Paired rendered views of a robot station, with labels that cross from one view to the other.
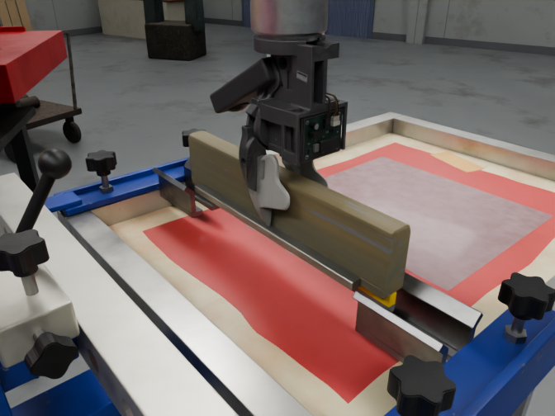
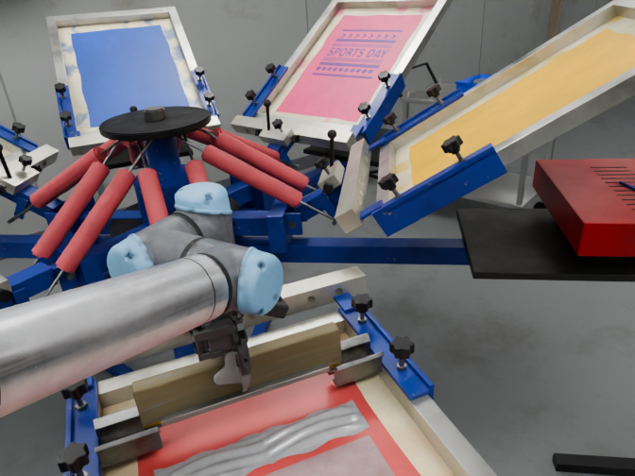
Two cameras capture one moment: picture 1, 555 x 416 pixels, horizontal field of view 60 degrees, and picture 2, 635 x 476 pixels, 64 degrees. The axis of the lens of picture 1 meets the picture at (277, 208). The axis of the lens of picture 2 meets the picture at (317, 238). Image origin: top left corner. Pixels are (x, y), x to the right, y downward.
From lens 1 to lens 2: 1.12 m
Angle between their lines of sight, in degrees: 93
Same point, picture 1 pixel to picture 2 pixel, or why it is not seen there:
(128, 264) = (268, 336)
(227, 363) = (168, 365)
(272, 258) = (266, 416)
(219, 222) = (334, 393)
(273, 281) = (240, 411)
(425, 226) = not seen: outside the picture
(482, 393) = (69, 434)
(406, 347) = (119, 427)
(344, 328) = (176, 434)
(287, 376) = not seen: hidden behind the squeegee
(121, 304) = not seen: hidden behind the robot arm
